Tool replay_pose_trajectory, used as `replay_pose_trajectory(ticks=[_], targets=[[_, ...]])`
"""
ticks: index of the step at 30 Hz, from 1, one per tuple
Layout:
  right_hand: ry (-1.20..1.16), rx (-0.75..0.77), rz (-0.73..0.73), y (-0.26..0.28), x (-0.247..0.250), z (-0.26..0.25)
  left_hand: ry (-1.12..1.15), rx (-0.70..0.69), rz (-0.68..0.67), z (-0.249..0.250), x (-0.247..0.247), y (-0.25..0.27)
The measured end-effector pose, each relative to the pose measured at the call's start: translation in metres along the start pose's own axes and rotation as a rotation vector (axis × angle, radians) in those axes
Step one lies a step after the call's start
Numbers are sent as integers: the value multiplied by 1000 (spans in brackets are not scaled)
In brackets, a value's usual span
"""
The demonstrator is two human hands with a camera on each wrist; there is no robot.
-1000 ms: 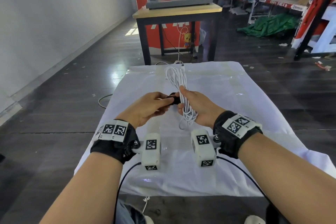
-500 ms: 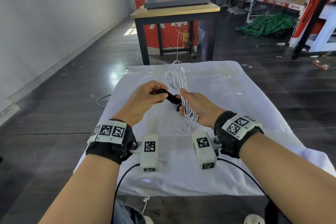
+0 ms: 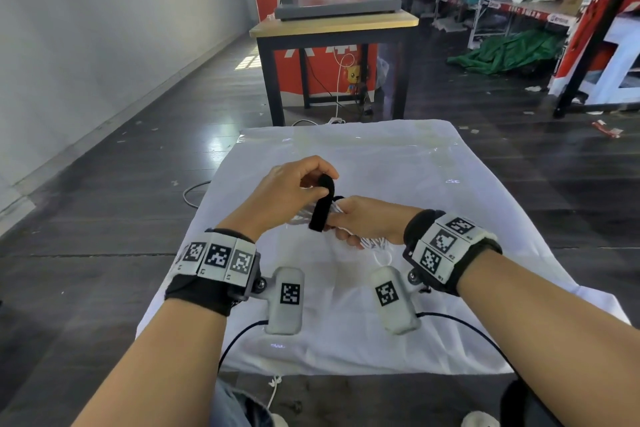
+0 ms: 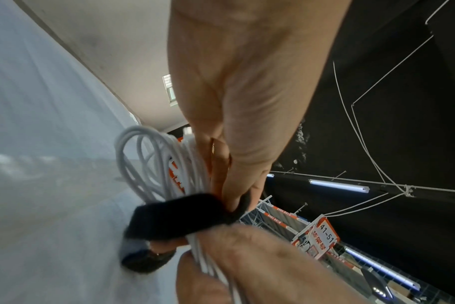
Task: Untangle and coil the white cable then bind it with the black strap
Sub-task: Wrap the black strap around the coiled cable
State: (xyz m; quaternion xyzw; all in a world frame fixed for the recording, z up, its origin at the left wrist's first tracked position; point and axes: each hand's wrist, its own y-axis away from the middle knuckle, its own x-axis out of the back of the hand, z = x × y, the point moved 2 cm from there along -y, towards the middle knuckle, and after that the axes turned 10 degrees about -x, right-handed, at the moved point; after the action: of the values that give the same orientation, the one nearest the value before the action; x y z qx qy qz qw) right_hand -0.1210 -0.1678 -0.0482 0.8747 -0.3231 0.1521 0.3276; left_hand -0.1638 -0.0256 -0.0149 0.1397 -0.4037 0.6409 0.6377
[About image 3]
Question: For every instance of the person's right hand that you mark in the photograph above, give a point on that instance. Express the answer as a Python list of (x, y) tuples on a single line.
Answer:
[(380, 219)]

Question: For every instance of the person's left hand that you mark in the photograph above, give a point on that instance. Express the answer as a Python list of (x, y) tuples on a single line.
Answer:
[(272, 194)]

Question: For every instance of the person's left thumb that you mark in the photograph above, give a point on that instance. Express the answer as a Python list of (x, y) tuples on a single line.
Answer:
[(310, 183)]

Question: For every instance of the person's right fingers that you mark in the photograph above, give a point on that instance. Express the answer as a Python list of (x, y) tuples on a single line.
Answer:
[(346, 214)]

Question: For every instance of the person's right forearm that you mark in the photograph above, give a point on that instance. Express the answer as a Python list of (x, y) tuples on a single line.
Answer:
[(545, 331)]

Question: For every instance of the person's left forearm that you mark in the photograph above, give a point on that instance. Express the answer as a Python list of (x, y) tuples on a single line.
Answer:
[(165, 366)]

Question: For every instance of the white table cloth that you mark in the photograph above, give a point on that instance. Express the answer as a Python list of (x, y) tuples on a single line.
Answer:
[(400, 171)]

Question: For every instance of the black wristband with marker tiles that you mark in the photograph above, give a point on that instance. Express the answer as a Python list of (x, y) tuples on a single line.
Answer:
[(217, 261), (447, 241)]

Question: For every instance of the yellow toy figure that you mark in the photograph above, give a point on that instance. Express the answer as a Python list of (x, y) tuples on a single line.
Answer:
[(353, 77)]

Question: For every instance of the red printed banner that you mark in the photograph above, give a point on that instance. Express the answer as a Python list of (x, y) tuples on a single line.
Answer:
[(320, 66)]

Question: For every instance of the clear plastic bag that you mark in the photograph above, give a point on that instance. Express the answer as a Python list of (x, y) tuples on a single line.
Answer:
[(383, 76)]

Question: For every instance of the wooden table with black legs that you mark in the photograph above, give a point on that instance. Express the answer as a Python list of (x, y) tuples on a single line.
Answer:
[(330, 26)]

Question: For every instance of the person's blue jeans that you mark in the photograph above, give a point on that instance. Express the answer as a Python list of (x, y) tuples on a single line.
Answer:
[(240, 406)]

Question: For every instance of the green tarp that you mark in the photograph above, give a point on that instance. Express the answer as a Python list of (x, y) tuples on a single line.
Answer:
[(510, 51)]

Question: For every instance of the person's white shoe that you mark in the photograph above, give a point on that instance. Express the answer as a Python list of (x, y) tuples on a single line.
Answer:
[(477, 420)]

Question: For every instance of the red packet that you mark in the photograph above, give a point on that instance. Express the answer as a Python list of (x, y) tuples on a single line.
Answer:
[(607, 129)]

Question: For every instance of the red and white display stand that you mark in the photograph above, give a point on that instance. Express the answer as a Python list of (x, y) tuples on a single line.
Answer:
[(620, 56)]

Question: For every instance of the white wrist camera pod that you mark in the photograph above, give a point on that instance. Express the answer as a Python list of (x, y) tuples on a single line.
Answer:
[(286, 309), (397, 311)]

